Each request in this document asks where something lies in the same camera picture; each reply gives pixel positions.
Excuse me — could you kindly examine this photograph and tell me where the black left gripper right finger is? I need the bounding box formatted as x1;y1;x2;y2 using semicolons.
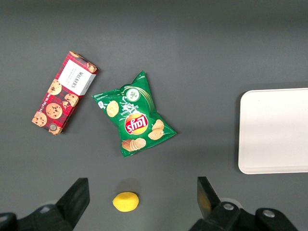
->
190;176;299;231

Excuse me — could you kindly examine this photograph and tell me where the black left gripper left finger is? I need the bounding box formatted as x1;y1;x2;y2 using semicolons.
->
0;177;90;231

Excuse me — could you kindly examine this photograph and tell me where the beige plastic tray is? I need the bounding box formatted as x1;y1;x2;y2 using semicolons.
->
237;88;308;175

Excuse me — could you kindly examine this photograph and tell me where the yellow lemon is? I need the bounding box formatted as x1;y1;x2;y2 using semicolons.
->
112;191;140;213

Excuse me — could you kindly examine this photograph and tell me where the green Lay's chips bag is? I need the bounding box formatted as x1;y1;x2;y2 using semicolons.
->
91;70;178;158

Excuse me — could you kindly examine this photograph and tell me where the red Walkers cookie box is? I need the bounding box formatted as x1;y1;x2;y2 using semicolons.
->
31;50;100;136

